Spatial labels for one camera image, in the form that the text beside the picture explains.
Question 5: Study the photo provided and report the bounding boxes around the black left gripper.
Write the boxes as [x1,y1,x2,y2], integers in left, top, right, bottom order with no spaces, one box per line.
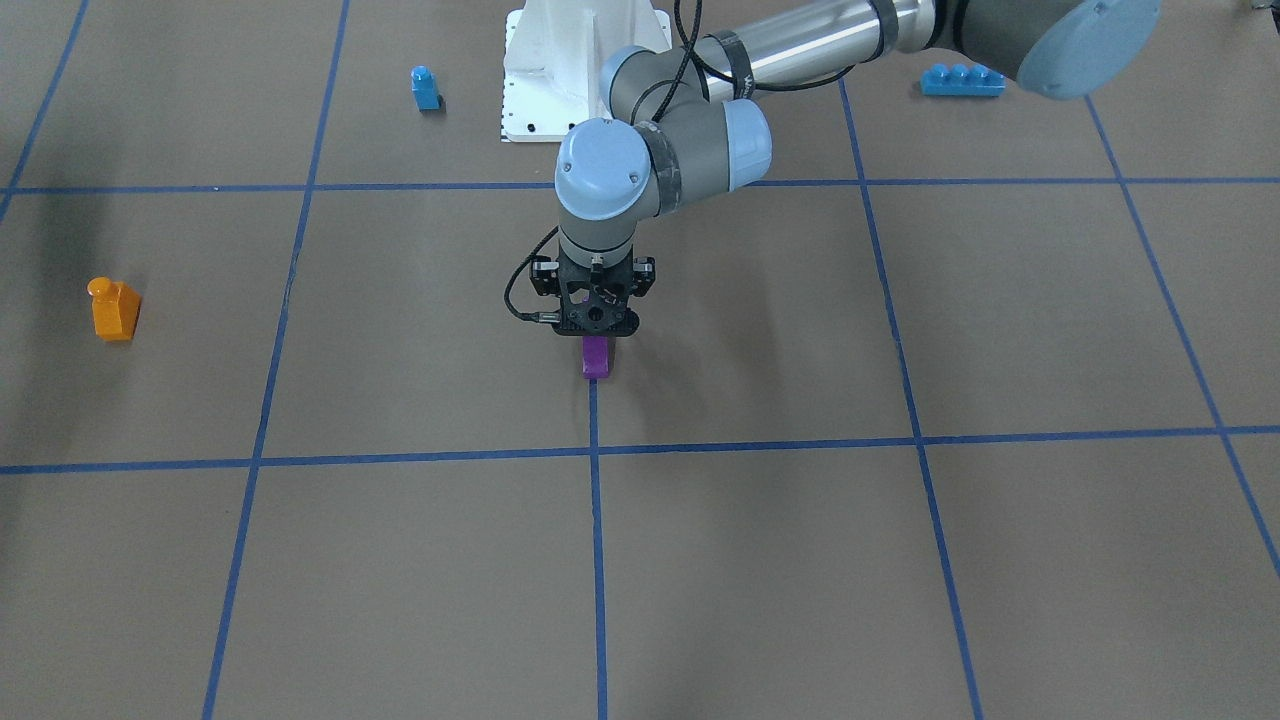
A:
[530,252,657,307]

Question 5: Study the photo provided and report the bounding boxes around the long blue toy brick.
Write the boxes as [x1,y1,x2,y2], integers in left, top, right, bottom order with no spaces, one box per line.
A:
[919,63,1007,97]

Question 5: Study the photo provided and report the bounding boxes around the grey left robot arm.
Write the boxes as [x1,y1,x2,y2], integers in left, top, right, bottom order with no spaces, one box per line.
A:
[516,1,1161,333]

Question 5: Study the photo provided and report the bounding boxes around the small blue toy block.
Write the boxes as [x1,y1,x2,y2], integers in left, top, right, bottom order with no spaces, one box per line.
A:
[410,65,443,111]

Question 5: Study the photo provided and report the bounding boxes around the orange trapezoid block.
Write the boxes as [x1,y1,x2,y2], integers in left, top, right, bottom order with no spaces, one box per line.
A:
[86,275,142,342]

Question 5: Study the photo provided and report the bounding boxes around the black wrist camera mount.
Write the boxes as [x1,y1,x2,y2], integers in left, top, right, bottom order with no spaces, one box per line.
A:
[552,281,640,337]

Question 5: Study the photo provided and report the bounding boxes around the purple trapezoid block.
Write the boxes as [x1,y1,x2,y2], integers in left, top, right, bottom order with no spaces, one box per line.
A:
[581,290,611,380]

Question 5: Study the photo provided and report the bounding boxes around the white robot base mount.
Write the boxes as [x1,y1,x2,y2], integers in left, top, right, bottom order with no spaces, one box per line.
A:
[500,1,672,143]

